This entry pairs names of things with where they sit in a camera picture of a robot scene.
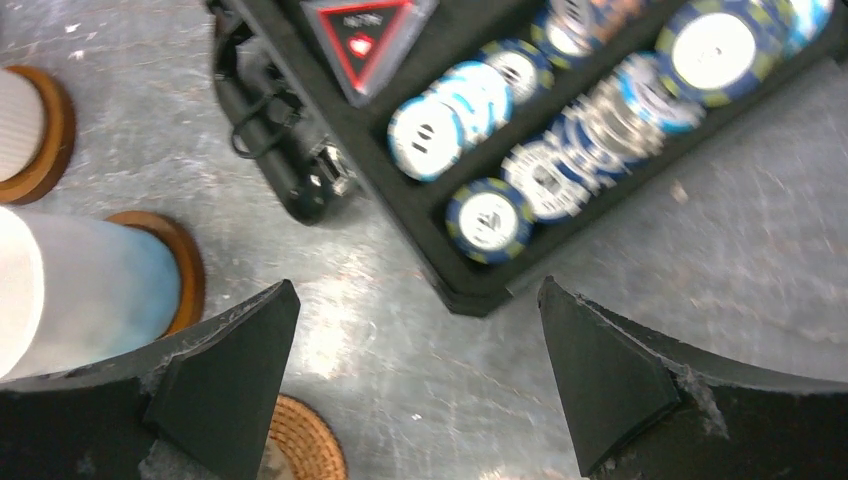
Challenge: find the white mug dark handle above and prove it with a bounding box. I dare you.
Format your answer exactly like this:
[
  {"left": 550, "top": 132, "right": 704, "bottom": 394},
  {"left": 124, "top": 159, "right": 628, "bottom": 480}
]
[{"left": 1, "top": 69, "right": 45, "bottom": 182}]

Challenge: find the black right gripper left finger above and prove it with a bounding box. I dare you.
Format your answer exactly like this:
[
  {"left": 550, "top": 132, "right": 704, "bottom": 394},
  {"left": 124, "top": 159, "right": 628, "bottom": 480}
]
[{"left": 1, "top": 280, "right": 300, "bottom": 479}]

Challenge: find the light blue chip stack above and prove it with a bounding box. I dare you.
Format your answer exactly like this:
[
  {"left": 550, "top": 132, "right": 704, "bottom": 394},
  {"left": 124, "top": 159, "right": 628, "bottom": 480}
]
[{"left": 387, "top": 61, "right": 516, "bottom": 182}]

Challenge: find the brown wooden coaster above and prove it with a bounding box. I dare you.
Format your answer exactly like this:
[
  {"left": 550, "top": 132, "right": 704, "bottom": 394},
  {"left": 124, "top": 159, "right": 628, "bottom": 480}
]
[
  {"left": 1, "top": 65, "right": 76, "bottom": 205},
  {"left": 105, "top": 210, "right": 206, "bottom": 338}
]

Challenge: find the woven rattan coaster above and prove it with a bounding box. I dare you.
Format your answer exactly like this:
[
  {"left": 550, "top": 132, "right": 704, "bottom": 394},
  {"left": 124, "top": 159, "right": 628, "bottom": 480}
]
[{"left": 257, "top": 394, "right": 349, "bottom": 480}]

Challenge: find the black poker chip case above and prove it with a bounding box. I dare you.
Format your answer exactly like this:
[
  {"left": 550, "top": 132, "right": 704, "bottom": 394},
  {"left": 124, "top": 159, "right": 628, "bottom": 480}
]
[{"left": 206, "top": 1, "right": 847, "bottom": 318}]

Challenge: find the red black triangle card box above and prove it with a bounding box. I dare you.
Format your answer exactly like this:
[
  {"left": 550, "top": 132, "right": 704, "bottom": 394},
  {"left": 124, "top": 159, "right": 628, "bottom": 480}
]
[{"left": 301, "top": 0, "right": 439, "bottom": 108}]

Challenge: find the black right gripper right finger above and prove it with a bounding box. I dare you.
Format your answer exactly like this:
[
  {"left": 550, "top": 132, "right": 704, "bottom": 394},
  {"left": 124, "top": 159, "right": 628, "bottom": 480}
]
[{"left": 538, "top": 278, "right": 847, "bottom": 479}]

